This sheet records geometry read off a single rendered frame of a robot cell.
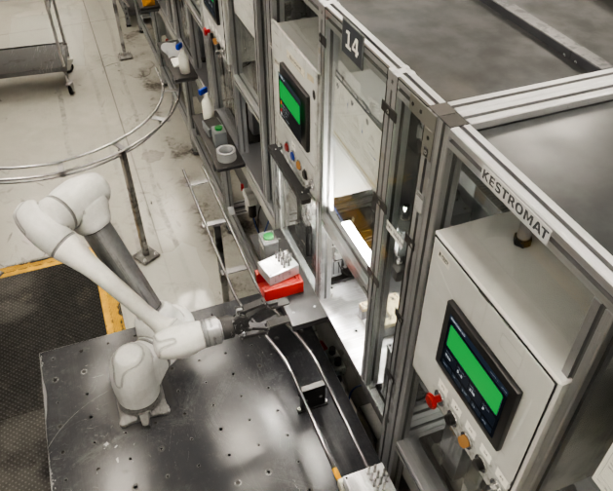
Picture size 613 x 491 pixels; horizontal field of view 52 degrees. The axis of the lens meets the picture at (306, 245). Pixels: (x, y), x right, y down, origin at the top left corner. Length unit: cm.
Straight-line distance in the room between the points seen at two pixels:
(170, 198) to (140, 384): 236
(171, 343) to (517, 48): 127
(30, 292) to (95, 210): 190
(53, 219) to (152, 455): 87
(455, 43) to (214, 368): 151
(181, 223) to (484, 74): 300
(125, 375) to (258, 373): 52
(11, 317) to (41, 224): 188
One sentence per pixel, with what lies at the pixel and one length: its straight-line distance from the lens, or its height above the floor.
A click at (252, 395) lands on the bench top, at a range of 243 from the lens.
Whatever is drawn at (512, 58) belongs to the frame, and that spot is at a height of 201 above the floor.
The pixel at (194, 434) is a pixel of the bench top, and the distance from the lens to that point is 237.
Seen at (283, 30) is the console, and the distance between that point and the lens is 213.
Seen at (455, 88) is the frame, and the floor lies 201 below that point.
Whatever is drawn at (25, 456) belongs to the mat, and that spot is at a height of 1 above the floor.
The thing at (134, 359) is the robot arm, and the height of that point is 95.
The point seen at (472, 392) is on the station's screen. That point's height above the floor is 157.
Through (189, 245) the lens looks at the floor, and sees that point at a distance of 405.
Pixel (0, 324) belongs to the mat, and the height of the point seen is 1.
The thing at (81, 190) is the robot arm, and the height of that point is 146.
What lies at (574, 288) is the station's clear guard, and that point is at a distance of 110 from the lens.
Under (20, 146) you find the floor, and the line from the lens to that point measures 535.
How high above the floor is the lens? 268
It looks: 42 degrees down
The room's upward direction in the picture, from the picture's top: straight up
